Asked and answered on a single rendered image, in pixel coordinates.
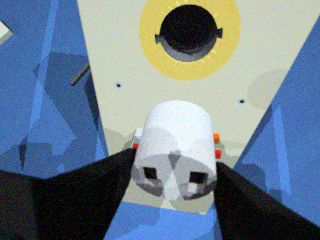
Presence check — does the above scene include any white cylinder with two slots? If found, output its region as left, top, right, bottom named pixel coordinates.
left=131, top=100, right=222, bottom=200

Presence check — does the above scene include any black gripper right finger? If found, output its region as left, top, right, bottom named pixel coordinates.
left=214, top=162, right=320, bottom=240

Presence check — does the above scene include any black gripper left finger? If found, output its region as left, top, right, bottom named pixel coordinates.
left=0, top=148, right=137, bottom=240

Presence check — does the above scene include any dark grey flat bar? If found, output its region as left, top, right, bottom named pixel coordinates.
left=69, top=63, right=91, bottom=86

